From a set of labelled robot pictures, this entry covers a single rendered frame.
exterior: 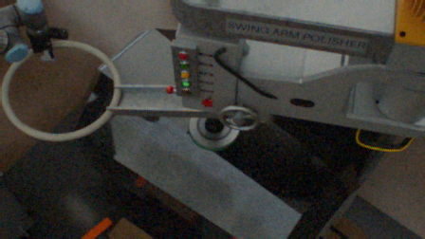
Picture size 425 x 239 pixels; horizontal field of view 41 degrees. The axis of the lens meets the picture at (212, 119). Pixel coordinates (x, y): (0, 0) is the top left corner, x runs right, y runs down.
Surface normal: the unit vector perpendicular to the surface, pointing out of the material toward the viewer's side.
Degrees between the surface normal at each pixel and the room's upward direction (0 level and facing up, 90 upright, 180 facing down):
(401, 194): 0
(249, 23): 90
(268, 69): 4
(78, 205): 0
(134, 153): 45
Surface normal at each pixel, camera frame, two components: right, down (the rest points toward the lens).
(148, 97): -0.26, -0.54
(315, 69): -0.63, -0.50
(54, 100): 0.00, -0.51
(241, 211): -0.45, 0.11
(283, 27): -0.20, 0.84
